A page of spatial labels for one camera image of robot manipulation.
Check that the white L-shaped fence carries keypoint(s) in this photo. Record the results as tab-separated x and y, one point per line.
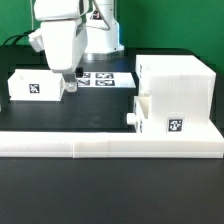
203	142

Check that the white drawer cabinet box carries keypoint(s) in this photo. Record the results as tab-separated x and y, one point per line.
175	93

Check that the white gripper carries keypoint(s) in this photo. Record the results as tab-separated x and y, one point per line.
64	43

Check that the white drawer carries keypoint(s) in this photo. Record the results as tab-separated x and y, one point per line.
138	118
35	85

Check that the white front drawer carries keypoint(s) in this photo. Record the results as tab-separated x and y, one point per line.
138	118

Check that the white rear drawer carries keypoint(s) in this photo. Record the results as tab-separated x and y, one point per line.
35	85

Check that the white fiducial marker sheet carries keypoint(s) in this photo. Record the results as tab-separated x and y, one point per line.
106	80

